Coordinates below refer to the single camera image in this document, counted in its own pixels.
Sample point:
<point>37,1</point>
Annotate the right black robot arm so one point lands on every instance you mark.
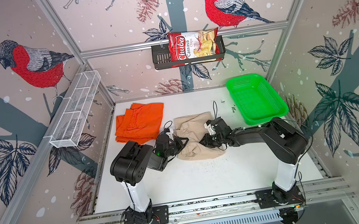
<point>286,142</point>

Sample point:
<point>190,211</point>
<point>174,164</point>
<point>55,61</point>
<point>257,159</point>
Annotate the black wall basket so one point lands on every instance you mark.
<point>162,58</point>

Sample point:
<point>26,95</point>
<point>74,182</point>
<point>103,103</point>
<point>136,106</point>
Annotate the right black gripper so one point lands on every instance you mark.
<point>205,138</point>

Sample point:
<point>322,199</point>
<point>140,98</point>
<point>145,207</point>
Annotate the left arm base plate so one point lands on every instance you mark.
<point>153,215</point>

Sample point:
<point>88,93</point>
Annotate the beige shorts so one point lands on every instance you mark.
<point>192,127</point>

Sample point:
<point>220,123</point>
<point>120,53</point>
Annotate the orange shorts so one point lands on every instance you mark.
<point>141,123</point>

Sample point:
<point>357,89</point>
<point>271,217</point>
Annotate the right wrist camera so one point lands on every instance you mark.
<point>209,127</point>

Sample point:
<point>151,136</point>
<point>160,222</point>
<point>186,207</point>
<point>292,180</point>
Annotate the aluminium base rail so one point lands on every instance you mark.
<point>193,210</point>

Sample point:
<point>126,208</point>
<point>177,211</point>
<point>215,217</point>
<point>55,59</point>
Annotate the red cassava chips bag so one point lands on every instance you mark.
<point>190,45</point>

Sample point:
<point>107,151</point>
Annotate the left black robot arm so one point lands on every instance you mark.
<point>129,168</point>

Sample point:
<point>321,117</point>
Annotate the green plastic basket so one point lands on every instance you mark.
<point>256,100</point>

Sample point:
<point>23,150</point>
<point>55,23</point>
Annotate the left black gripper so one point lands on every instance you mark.
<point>178,141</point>

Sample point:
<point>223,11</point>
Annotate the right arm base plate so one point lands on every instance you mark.
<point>269,198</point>

